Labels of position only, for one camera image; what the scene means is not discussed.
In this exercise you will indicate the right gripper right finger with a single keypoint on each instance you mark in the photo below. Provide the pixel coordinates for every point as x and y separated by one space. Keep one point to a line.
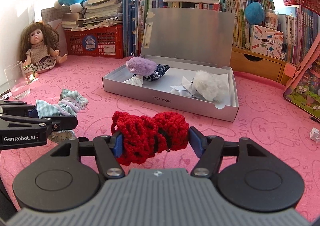
209 151

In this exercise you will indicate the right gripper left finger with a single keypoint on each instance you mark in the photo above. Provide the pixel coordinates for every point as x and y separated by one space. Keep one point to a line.
107 150

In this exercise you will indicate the red crocheted knit item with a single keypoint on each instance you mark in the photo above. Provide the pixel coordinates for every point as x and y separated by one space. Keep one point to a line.
144 136

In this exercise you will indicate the green checked fabric doll dress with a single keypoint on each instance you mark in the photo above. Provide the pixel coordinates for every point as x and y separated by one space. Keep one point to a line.
70 103

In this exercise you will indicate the white fluffy plush toy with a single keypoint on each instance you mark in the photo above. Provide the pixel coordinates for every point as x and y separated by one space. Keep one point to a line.
213 87

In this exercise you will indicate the white paper origami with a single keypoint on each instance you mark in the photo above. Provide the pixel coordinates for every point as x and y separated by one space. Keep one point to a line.
186 88

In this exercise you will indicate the purple fluffy plush toy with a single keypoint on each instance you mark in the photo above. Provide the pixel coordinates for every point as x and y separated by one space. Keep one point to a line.
141 66

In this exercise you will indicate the blue floral fabric pouch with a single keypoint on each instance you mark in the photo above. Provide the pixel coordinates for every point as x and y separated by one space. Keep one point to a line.
158 73

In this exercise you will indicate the clear glass mug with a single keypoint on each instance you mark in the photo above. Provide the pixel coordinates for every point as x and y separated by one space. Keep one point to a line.
19 78

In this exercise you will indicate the brown haired baby doll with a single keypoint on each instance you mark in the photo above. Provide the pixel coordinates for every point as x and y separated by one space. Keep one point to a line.
39 49

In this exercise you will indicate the silver open cardboard box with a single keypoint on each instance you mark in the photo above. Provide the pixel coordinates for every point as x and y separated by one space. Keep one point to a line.
187 40

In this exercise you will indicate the wooden drawer organizer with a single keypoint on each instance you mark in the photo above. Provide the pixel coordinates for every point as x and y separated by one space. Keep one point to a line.
246 61

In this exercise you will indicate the red plastic basket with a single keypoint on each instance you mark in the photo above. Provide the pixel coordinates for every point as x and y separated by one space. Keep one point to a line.
98 42

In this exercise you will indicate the pink triangular toy house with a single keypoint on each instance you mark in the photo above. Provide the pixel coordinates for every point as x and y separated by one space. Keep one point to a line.
303 89

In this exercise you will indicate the white label printer box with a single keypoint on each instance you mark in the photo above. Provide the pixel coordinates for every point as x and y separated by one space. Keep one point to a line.
267 41

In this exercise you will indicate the stack of books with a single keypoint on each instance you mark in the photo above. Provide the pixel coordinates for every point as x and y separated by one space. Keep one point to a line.
96 14

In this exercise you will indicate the blue thin books row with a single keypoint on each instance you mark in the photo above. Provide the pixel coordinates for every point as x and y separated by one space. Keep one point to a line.
134 17

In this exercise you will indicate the row of upright books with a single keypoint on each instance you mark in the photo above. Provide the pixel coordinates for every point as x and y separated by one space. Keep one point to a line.
299 25

